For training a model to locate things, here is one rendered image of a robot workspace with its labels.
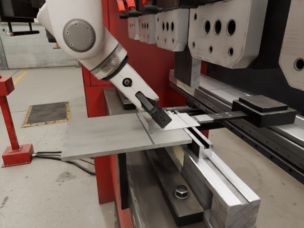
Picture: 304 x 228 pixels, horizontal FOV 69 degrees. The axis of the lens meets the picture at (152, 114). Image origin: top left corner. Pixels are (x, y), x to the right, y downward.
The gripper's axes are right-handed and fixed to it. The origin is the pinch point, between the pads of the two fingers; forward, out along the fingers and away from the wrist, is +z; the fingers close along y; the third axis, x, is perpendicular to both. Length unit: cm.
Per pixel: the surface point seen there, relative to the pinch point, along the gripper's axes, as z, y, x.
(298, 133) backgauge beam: 23.4, -11.1, -21.6
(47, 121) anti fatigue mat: 27, 254, 125
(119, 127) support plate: -4.4, 0.4, 8.9
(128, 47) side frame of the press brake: -1, 84, -11
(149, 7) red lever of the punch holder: -18.9, 3.9, -14.4
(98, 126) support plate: -7.4, 2.2, 12.4
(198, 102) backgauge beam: 27.8, 35.9, -15.0
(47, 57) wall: -34, 704, 151
